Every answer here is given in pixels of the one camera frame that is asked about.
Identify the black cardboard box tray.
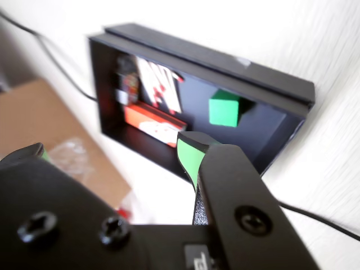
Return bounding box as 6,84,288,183
87,33,307,183

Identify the red white matchbox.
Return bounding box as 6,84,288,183
123,102,188,147

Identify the thick black cable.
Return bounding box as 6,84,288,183
0,10,360,240

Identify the brown cardboard box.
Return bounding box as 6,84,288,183
0,78,133,217

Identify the clear plastic bag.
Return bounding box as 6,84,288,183
46,136,95,183

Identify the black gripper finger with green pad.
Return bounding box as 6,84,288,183
0,142,130,226
176,130,321,270

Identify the black cardboard box lid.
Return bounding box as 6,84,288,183
103,24,316,118

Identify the green wooden cube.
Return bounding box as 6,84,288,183
209,89,240,129

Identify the small red object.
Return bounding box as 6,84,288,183
114,206,133,219

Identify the small dark printed packet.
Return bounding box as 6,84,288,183
115,55,140,105

